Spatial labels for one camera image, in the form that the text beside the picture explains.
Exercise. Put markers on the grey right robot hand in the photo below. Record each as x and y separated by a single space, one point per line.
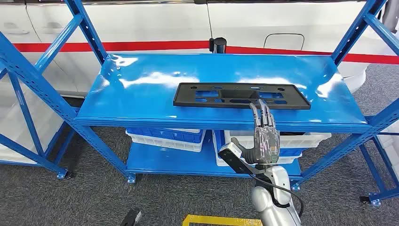
266 146

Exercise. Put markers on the black plastic bracket part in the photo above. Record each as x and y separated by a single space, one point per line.
187 96

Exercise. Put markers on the white plastic crate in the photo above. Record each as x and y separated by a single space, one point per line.
46 118
392 149
299 141
286 159
187 130
162 144
12 149

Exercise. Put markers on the yellow floor tape square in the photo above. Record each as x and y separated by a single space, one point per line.
218 220

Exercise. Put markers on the red barrier belt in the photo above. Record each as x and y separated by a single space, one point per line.
124 46

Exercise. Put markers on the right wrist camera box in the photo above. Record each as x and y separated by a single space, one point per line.
230 156

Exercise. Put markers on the black stanchion post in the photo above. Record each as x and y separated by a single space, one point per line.
219 45

